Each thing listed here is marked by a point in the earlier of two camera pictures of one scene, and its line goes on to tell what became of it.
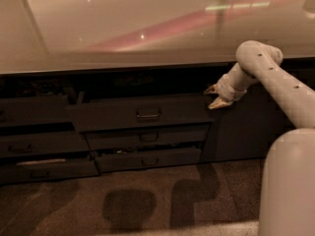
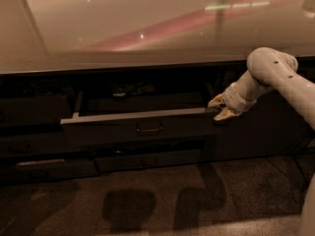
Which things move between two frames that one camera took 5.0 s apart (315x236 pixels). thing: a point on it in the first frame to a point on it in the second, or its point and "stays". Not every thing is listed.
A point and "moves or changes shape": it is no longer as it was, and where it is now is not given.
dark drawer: [28, 110] stays
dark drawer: [141, 113] moves or changes shape
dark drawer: [148, 159] stays
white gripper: [227, 88] to [234, 98]
